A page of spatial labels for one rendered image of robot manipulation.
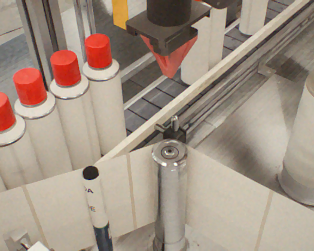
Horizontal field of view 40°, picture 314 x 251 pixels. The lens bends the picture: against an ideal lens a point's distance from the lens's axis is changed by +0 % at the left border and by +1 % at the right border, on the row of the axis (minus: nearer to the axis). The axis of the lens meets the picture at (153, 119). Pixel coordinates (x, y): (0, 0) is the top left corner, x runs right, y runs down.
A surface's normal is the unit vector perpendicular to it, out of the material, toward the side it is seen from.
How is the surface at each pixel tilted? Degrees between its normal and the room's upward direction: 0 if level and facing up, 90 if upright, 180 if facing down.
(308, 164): 89
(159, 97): 0
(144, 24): 0
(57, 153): 90
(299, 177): 90
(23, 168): 90
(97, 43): 2
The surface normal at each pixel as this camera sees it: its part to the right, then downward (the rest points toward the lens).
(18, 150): 0.71, 0.47
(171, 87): -0.03, -0.72
